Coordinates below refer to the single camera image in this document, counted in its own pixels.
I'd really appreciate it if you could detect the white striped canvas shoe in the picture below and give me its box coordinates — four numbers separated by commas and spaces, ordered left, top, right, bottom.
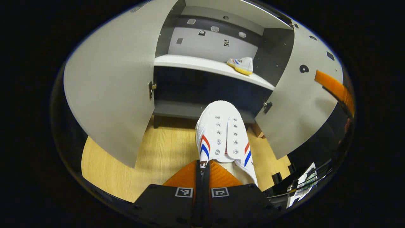
195, 100, 258, 187
227, 57, 253, 75

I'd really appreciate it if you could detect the small brown box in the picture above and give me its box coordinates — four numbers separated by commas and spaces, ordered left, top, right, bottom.
252, 123, 265, 139

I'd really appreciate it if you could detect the white cabinet door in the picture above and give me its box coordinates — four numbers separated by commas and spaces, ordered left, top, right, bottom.
63, 0, 179, 168
255, 22, 344, 160

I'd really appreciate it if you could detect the white printed sheet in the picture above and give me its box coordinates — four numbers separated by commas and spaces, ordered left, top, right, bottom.
286, 162, 317, 208

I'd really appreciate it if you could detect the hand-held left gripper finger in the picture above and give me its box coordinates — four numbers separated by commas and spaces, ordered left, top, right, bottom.
133, 160, 203, 228
202, 160, 279, 228

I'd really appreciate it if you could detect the black backdrop cloth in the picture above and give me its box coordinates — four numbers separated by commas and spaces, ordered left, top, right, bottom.
51, 63, 133, 206
285, 101, 355, 190

